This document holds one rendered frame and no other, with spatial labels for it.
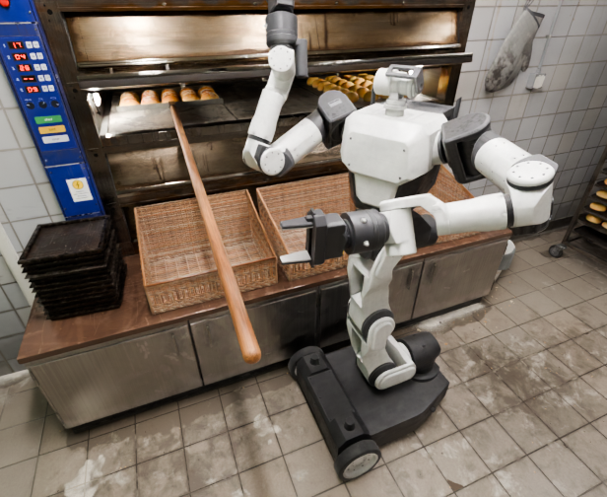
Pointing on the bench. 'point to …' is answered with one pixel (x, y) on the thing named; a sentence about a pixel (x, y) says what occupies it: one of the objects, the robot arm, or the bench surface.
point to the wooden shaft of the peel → (220, 256)
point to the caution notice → (79, 189)
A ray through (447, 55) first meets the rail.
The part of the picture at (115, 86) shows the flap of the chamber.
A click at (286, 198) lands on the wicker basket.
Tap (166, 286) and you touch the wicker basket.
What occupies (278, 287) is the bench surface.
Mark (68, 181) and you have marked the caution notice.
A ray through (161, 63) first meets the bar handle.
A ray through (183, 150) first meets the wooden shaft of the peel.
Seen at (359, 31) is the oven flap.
